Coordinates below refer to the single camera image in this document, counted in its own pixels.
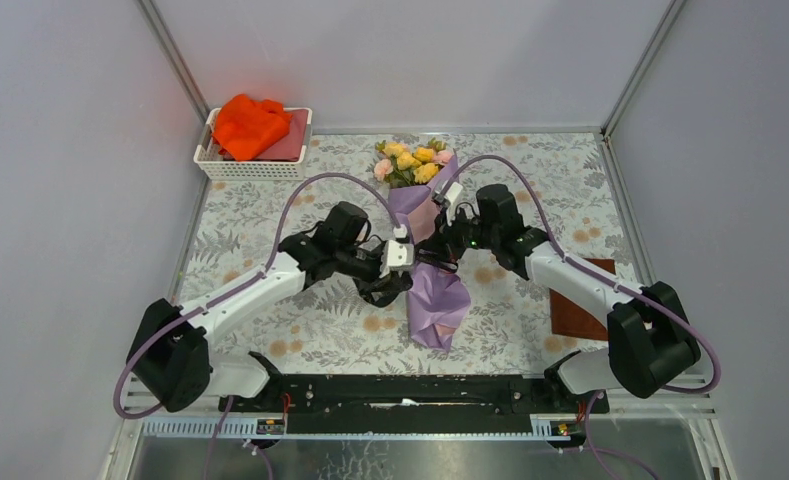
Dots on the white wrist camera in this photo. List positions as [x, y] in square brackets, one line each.
[398, 253]
[448, 199]

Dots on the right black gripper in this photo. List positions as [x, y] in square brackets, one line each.
[443, 241]

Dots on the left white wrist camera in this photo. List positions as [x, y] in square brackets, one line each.
[398, 253]

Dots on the white plastic basket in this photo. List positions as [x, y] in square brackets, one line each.
[207, 158]

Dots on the yellow fake flower bunch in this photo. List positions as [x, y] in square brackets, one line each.
[433, 143]

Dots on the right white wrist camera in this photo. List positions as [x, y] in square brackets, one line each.
[448, 199]

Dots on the dark red folded paper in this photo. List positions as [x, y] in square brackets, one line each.
[288, 149]

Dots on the floral patterned table mat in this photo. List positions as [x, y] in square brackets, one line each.
[557, 180]

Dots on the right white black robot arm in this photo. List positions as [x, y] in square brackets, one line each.
[647, 346]

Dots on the black mounting base rail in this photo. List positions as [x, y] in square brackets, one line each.
[420, 404]

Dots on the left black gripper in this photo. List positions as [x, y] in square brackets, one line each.
[376, 285]

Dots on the brown leather pad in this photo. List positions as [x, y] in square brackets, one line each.
[579, 314]

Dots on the orange cloth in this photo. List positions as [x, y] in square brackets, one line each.
[244, 128]

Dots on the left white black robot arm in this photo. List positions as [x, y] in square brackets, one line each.
[172, 351]

